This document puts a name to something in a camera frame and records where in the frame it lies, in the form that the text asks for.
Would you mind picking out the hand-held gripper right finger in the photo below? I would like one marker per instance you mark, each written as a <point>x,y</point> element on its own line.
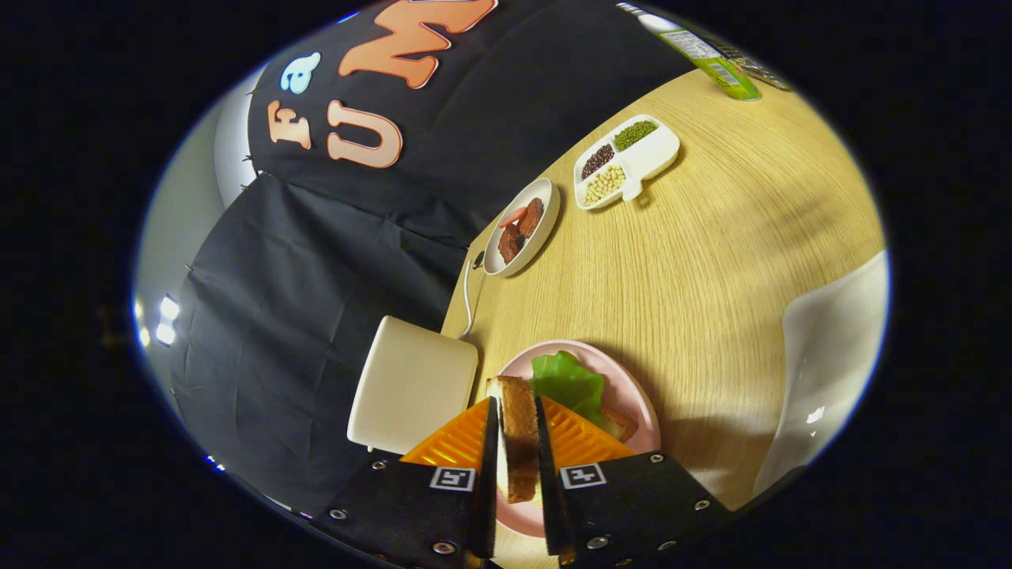
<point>549,506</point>

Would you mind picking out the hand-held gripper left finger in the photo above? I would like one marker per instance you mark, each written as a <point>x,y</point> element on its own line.
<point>489,506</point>

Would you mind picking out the toasted bread slice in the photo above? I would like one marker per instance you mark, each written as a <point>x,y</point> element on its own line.
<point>518,435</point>

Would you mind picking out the green lettuce leaf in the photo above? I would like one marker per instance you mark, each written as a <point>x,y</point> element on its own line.
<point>565,383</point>

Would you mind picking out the white bread slice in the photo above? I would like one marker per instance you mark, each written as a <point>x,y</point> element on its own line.
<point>621,427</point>

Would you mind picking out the pink plate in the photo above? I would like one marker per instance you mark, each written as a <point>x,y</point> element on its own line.
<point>626,387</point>

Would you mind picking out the white toaster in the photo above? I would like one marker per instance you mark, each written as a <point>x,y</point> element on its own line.
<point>411,379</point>

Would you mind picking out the round white plate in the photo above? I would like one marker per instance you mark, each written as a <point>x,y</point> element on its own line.
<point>491,257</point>

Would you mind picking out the brown meat piece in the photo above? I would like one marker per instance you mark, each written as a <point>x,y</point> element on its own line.
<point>531,218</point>
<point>511,243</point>

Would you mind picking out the red sausage slice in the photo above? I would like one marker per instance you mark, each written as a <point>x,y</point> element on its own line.
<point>512,216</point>

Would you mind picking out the black backdrop cloth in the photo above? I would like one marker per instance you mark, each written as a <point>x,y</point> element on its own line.
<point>316,261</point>

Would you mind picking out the white rounded rectangular plate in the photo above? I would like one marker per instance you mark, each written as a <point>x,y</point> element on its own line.
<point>830,356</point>

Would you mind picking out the pile of yellow soybeans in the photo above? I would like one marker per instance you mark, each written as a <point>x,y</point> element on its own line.
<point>605,185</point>

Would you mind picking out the pile of dark beans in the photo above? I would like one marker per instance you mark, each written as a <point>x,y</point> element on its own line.
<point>598,161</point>

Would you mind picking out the white divided dish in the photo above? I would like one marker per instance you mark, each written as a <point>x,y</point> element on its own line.
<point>652,156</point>

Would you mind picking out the pile of green beans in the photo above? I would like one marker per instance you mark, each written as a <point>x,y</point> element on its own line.
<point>635,135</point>

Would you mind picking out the green label drink bottle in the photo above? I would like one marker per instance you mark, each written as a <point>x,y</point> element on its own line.
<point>711,67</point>

